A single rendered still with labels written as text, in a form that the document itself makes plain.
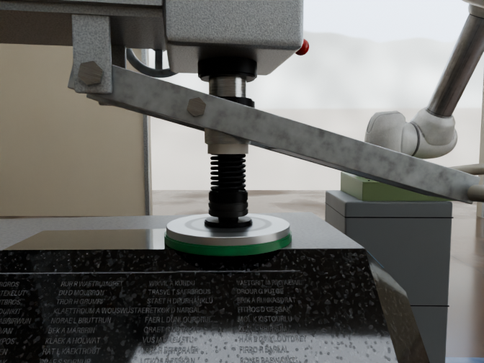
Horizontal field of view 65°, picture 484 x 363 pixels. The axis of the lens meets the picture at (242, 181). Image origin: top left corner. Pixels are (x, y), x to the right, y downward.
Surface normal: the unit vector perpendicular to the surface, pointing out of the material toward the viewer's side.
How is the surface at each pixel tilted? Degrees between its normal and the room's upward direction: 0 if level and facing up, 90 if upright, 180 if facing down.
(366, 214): 90
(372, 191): 90
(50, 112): 90
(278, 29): 90
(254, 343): 45
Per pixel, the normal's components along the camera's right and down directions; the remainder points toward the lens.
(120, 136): -0.03, 0.09
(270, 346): 0.01, -0.65
